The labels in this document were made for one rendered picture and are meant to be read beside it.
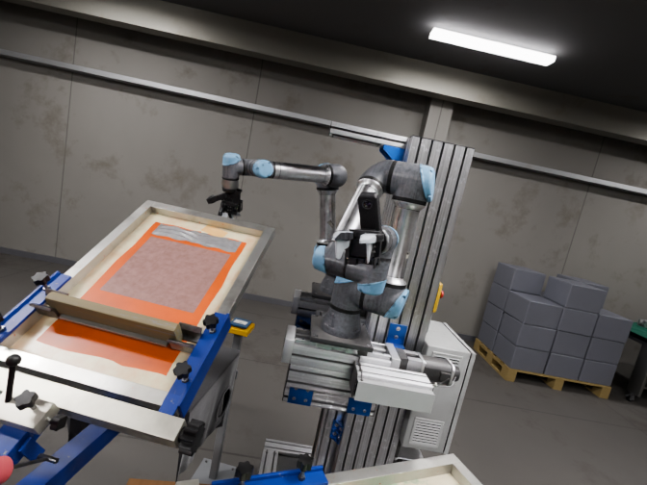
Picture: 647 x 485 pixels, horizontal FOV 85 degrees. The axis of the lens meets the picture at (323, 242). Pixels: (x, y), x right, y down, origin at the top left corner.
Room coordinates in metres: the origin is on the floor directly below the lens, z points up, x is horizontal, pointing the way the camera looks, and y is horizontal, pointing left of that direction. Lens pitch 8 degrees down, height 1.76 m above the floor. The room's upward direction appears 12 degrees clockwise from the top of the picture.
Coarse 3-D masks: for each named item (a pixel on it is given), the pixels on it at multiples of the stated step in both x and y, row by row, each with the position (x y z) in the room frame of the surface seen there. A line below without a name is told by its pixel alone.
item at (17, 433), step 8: (0, 432) 0.67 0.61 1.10; (8, 432) 0.68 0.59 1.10; (16, 432) 0.68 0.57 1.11; (24, 432) 0.68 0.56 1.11; (0, 440) 0.66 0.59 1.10; (8, 440) 0.66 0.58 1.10; (16, 440) 0.67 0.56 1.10; (24, 440) 0.68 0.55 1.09; (0, 448) 0.65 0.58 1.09; (8, 448) 0.65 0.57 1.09; (16, 448) 0.66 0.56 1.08; (16, 456) 0.66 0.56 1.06
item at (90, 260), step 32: (128, 224) 1.37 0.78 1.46; (224, 224) 1.46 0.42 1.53; (256, 224) 1.47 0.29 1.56; (96, 256) 1.21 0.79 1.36; (256, 256) 1.31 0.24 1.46; (64, 288) 1.08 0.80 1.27; (32, 320) 0.98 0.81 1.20; (0, 352) 0.87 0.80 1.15; (96, 384) 0.83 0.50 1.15; (128, 384) 0.84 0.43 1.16
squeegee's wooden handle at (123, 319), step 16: (48, 304) 0.97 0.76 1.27; (64, 304) 0.95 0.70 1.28; (80, 304) 0.95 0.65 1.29; (96, 304) 0.96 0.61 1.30; (96, 320) 0.97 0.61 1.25; (112, 320) 0.95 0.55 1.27; (128, 320) 0.93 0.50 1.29; (144, 320) 0.93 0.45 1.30; (160, 320) 0.94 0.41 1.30; (160, 336) 0.95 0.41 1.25; (176, 336) 0.94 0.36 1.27
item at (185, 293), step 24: (192, 264) 1.28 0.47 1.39; (216, 264) 1.29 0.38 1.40; (168, 288) 1.17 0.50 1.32; (192, 288) 1.18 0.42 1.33; (216, 288) 1.20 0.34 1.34; (144, 312) 1.07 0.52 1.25; (168, 312) 1.09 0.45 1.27; (192, 312) 1.10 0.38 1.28; (120, 336) 0.99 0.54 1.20; (120, 360) 0.93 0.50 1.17; (144, 360) 0.94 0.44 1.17; (168, 360) 0.95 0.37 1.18
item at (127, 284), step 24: (144, 240) 1.36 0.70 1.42; (168, 240) 1.37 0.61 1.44; (120, 264) 1.24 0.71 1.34; (144, 264) 1.25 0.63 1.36; (168, 264) 1.26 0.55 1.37; (96, 288) 1.13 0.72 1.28; (120, 288) 1.14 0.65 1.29; (144, 288) 1.16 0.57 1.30; (48, 336) 0.96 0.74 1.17; (72, 336) 0.97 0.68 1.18; (96, 336) 0.98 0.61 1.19
